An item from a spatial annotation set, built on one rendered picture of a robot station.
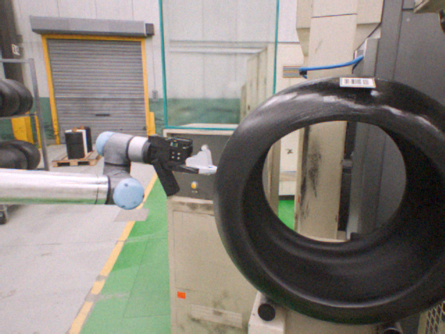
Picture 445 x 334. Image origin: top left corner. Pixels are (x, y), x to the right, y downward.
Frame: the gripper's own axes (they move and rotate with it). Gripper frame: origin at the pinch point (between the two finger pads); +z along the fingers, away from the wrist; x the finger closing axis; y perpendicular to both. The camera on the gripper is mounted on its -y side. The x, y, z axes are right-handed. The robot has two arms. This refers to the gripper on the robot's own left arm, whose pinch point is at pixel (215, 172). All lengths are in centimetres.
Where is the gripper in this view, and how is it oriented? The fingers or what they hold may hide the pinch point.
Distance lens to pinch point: 81.8
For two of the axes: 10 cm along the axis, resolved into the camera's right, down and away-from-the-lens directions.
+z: 9.5, 1.8, -2.5
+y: 1.2, -9.6, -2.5
